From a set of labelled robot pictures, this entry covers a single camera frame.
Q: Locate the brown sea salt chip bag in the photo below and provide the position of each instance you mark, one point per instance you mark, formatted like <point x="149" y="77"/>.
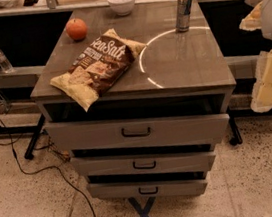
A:
<point x="97" y="68"/>

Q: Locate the silver redbull can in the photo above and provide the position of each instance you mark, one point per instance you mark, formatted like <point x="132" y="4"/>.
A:
<point x="183" y="15"/>

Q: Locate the grey drawer cabinet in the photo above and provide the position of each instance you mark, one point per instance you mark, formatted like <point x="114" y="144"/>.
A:
<point x="177" y="74"/>

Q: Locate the top grey drawer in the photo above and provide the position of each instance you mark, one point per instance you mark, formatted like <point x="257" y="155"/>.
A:
<point x="168" y="131"/>

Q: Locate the grey drawer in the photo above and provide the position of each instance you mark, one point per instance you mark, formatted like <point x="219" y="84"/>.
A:
<point x="168" y="131"/>
<point x="144" y="164"/>
<point x="144" y="189"/>

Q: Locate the middle grey drawer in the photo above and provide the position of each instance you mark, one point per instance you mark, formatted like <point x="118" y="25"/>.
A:
<point x="144" y="164"/>

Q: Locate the bottom grey drawer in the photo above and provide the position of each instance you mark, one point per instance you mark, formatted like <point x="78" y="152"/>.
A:
<point x="144" y="189"/>

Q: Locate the orange fruit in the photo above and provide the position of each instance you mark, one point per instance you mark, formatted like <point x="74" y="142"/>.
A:
<point x="76" y="29"/>

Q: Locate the white bowl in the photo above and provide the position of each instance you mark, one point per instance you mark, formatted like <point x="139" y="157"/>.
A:
<point x="121" y="7"/>

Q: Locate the grey side bench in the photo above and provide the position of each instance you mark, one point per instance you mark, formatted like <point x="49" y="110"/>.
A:
<point x="22" y="77"/>

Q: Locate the clear plastic water bottle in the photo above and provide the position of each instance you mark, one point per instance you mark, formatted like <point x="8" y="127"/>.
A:
<point x="5" y="65"/>

